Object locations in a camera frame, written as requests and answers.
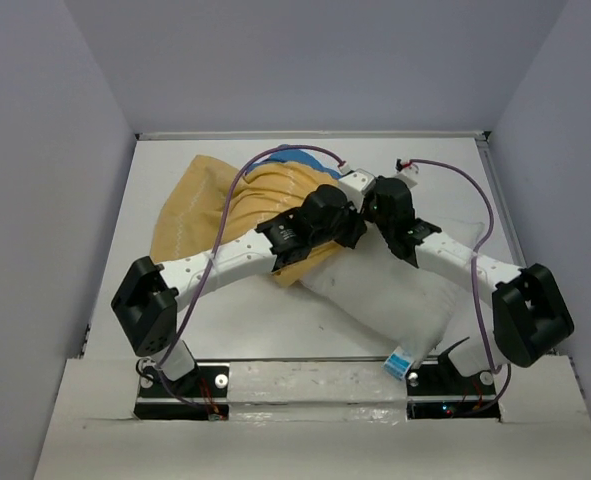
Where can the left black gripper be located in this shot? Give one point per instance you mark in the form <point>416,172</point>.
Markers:
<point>358,227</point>

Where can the white pillow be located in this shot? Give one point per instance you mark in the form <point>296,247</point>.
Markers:
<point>416,310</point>

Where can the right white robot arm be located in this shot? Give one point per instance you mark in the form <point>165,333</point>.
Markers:
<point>529,314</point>

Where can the blue white pillow label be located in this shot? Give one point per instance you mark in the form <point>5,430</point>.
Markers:
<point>398,364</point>

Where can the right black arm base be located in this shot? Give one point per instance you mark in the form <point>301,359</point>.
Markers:
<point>437,391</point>

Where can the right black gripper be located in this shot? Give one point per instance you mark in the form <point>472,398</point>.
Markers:
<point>370,195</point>

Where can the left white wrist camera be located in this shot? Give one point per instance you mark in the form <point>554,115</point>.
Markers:
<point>356,185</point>

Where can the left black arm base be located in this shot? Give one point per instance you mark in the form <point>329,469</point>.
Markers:
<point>202,397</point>

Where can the aluminium table frame rail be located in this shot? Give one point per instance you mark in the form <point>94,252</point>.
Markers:
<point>312,134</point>

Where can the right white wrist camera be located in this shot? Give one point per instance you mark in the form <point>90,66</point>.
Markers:
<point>407,171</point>

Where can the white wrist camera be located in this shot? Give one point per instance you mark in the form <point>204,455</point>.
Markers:
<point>407,171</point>
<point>356,185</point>

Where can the yellow pillowcase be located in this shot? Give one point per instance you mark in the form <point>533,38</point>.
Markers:
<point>190,218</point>

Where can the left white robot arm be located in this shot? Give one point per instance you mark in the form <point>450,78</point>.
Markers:
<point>150,296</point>

